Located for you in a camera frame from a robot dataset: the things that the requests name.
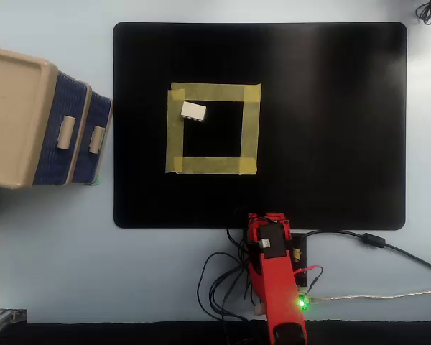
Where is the thin red wire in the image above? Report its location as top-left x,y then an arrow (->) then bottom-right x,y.
293,264 -> 324,278

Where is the black backdrop cloth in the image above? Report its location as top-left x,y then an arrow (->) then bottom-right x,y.
0,321 -> 431,345

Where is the black rectangular mat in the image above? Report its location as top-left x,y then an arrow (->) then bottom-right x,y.
112,22 -> 408,230

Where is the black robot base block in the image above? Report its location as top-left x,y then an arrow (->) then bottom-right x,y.
289,233 -> 310,288

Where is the blue woven-pattern deep drawer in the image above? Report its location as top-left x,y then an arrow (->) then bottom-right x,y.
71,91 -> 113,184

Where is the small lit controller board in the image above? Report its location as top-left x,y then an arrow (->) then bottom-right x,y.
295,286 -> 312,312

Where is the aluminium frame profile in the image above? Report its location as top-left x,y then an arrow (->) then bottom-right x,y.
0,308 -> 28,327

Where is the beige plastic drawer cabinet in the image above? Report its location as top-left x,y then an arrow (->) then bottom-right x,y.
0,45 -> 114,190

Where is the yellow masking tape strip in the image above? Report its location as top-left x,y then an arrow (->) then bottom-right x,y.
173,156 -> 258,175
240,100 -> 262,174
165,89 -> 185,174
170,83 -> 263,102

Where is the black servo cable bundle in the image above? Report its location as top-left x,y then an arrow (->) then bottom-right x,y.
196,205 -> 260,323

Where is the thick black power cable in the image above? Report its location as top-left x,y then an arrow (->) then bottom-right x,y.
297,229 -> 431,278

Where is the white toy brick cube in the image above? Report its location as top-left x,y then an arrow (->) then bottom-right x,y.
180,101 -> 207,123

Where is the translucent silver USB cable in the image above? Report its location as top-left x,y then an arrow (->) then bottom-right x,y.
308,288 -> 431,303

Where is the coiled black cable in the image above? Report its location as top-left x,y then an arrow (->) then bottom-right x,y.
415,0 -> 431,25

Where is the blue woven-pattern small drawer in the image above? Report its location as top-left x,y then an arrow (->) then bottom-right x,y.
33,70 -> 91,186

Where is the red gripper body with motor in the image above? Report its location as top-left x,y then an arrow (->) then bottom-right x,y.
246,211 -> 292,241

